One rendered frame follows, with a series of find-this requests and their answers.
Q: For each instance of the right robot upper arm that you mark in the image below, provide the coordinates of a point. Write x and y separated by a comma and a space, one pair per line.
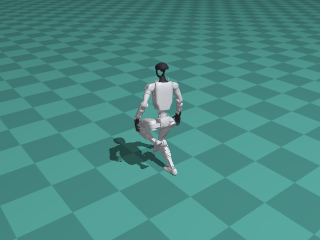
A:
177, 93

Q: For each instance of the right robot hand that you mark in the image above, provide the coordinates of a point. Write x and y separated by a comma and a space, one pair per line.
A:
177, 118

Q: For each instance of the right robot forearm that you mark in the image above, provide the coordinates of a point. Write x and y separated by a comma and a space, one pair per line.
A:
179, 108

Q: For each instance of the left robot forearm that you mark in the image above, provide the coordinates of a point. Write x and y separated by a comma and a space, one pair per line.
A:
139, 112

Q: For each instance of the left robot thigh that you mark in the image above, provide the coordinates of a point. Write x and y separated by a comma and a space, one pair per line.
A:
149, 123

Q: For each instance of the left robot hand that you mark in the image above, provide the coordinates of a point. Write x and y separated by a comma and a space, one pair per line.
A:
136, 125

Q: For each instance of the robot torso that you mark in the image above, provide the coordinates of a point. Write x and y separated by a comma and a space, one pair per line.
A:
162, 98

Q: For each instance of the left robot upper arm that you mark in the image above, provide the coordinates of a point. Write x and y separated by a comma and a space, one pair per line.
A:
147, 93

